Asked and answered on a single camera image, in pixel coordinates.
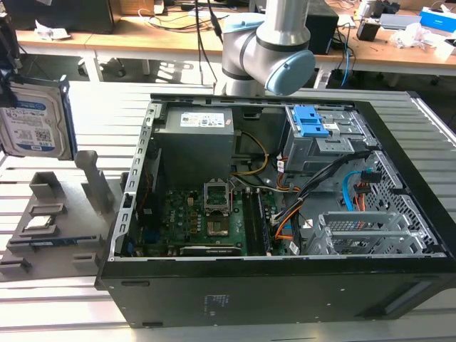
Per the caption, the hard disk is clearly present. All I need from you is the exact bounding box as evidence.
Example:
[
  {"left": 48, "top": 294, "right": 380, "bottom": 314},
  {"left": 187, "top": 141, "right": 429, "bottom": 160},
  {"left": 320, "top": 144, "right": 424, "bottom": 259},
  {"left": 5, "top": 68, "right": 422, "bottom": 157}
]
[{"left": 0, "top": 73, "right": 78, "bottom": 162}]

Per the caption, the grey metal disk bay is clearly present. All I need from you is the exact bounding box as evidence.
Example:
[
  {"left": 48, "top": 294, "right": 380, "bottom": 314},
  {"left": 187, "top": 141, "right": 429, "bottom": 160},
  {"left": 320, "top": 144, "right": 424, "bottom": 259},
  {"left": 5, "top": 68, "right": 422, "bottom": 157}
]
[{"left": 306, "top": 212, "right": 421, "bottom": 256}]

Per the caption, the white crumpled paper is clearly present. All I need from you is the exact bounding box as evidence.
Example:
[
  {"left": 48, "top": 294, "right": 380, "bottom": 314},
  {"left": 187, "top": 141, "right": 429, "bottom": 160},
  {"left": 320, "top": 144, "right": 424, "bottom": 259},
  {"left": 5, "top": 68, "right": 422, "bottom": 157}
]
[{"left": 34, "top": 19, "right": 71, "bottom": 40}]

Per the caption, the large black monitor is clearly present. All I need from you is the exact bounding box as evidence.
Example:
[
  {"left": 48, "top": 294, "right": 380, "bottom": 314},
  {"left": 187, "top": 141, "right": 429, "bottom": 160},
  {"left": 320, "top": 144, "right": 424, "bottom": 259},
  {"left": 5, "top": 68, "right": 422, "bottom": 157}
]
[{"left": 10, "top": 0, "right": 115, "bottom": 33}]

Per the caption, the long wooden desk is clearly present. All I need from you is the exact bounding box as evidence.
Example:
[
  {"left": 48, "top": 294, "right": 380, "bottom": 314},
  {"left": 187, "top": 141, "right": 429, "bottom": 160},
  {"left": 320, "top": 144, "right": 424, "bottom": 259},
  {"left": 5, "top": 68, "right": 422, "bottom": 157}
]
[{"left": 16, "top": 14, "right": 456, "bottom": 78}]

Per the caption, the silver CPU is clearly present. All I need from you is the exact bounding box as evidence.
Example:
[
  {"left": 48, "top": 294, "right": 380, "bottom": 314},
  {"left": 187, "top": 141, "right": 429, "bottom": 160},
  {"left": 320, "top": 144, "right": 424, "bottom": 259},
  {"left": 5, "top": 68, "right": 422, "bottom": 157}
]
[{"left": 26, "top": 216, "right": 56, "bottom": 231}]

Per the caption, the grey parts rack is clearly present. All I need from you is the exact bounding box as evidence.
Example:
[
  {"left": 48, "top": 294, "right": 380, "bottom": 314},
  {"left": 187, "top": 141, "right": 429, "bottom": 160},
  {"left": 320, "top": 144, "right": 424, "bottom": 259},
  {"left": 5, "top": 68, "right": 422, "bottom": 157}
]
[{"left": 0, "top": 149, "right": 125, "bottom": 277}]

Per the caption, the RAM stick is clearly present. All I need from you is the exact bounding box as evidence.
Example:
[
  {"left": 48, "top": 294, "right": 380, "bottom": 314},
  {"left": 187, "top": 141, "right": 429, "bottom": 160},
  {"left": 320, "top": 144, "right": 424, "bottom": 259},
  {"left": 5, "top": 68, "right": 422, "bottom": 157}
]
[{"left": 9, "top": 237, "right": 97, "bottom": 247}]

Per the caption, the grey power supply unit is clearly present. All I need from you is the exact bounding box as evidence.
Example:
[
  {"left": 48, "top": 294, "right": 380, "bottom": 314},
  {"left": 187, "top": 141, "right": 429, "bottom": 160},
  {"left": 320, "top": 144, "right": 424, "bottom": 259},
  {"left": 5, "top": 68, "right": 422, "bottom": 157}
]
[{"left": 152, "top": 106, "right": 237, "bottom": 179}]

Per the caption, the green motherboard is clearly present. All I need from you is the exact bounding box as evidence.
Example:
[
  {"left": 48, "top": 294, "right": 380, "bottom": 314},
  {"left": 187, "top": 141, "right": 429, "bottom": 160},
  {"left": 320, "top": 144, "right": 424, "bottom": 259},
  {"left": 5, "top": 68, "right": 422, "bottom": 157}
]
[{"left": 135, "top": 177, "right": 275, "bottom": 257}]

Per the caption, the CPU socket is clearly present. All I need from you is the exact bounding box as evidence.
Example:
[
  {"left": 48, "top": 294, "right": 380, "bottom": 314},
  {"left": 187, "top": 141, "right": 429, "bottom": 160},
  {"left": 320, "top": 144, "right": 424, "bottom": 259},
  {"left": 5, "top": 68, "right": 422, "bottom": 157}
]
[{"left": 202, "top": 181, "right": 234, "bottom": 217}]

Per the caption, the square metal heatsink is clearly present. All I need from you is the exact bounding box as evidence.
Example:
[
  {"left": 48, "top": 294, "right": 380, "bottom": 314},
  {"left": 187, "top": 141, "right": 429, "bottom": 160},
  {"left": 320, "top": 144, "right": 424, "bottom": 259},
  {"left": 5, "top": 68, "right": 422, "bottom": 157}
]
[{"left": 205, "top": 219, "right": 229, "bottom": 237}]

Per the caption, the black graphics card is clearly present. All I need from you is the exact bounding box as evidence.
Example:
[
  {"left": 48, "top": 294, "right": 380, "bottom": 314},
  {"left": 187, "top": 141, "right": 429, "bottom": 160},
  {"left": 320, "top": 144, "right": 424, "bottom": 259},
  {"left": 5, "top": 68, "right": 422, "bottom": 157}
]
[{"left": 179, "top": 244, "right": 243, "bottom": 256}]

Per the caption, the RAM slot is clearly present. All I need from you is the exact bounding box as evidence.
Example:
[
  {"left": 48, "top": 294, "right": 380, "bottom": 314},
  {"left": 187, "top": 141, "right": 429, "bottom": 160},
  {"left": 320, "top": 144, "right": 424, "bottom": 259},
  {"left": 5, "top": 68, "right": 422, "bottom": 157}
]
[
  {"left": 254, "top": 192, "right": 272, "bottom": 256},
  {"left": 244, "top": 190, "right": 260, "bottom": 256}
]

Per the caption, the blue plastic bay latch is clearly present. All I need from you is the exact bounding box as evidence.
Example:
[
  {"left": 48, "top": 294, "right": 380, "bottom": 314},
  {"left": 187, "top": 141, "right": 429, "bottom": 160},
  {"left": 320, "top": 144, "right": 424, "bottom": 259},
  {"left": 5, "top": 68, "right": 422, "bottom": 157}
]
[{"left": 294, "top": 105, "right": 329, "bottom": 138}]

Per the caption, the black box on desk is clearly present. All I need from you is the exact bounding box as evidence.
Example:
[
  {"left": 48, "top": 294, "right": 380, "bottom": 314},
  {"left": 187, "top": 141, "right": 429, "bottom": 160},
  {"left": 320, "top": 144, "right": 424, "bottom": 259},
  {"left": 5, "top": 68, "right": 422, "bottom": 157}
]
[{"left": 304, "top": 3, "right": 339, "bottom": 56}]

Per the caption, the grey metal drive cage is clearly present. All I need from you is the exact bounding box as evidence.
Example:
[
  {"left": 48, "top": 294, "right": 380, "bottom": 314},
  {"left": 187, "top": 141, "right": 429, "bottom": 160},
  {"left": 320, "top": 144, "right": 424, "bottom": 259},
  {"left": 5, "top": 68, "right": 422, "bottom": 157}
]
[{"left": 284, "top": 105, "right": 378, "bottom": 172}]

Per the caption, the black open PC case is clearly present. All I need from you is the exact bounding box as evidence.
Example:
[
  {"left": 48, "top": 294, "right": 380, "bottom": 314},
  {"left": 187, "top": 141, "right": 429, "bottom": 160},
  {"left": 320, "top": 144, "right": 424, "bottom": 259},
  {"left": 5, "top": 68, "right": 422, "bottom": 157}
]
[{"left": 93, "top": 90, "right": 456, "bottom": 331}]

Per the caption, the small black container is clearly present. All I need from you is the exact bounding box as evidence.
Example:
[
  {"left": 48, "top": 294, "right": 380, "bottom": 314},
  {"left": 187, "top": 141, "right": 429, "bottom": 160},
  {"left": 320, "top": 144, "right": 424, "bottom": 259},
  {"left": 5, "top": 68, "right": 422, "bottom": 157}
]
[{"left": 356, "top": 19, "right": 380, "bottom": 41}]

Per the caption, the black power connector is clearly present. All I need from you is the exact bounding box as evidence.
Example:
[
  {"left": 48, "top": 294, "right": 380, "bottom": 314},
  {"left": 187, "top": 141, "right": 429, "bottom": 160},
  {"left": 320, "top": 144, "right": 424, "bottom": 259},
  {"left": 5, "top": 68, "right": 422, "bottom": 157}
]
[{"left": 359, "top": 170, "right": 381, "bottom": 185}]

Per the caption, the grey flat box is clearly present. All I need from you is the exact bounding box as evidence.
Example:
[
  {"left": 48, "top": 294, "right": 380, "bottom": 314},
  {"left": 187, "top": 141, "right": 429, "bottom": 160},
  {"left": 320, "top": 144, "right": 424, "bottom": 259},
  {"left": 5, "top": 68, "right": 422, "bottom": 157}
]
[{"left": 379, "top": 14, "right": 423, "bottom": 31}]

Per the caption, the white crumpled plastic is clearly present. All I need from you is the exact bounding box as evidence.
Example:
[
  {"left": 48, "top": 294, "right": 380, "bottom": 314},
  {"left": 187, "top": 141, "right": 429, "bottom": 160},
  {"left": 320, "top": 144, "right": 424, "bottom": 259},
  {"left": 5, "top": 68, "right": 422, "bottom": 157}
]
[{"left": 390, "top": 23, "right": 446, "bottom": 49}]

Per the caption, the blue cardboard box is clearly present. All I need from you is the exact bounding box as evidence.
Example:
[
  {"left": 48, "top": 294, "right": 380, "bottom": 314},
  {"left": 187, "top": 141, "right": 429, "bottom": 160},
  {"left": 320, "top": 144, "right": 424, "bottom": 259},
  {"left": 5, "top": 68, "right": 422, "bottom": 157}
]
[{"left": 418, "top": 6, "right": 454, "bottom": 36}]

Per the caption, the black hanging cable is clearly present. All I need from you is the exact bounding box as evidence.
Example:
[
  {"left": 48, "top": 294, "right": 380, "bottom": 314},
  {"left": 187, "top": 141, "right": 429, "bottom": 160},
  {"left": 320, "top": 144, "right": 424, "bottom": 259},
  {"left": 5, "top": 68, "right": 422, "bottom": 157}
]
[{"left": 194, "top": 0, "right": 224, "bottom": 86}]

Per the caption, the yellow wire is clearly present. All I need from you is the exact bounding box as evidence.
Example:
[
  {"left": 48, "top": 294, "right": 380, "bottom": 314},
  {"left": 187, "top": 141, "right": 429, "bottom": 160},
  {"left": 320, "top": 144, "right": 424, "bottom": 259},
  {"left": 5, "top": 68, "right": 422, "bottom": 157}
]
[{"left": 231, "top": 131, "right": 270, "bottom": 176}]

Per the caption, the black wire bundle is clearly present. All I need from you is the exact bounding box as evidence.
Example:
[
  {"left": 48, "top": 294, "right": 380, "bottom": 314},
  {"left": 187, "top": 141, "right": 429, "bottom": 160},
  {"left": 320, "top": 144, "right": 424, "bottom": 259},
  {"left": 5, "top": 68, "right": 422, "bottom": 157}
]
[{"left": 270, "top": 151, "right": 375, "bottom": 229}]

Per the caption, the blue hanging cable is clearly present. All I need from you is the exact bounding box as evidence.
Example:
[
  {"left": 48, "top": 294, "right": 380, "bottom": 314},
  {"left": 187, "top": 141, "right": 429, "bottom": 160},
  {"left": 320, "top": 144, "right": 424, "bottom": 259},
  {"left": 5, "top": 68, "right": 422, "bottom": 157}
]
[{"left": 340, "top": 49, "right": 354, "bottom": 87}]

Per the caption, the blue data wire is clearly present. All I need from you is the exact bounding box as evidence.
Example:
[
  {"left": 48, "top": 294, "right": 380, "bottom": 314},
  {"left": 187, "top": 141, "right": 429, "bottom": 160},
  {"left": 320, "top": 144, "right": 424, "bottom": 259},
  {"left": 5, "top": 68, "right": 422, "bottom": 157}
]
[{"left": 342, "top": 170, "right": 364, "bottom": 212}]

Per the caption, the red orange power wire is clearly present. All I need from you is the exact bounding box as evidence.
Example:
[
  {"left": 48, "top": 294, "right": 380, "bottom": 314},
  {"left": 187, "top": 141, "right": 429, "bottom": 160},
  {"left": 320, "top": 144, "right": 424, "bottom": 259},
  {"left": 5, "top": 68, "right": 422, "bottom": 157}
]
[{"left": 353, "top": 182, "right": 370, "bottom": 214}]

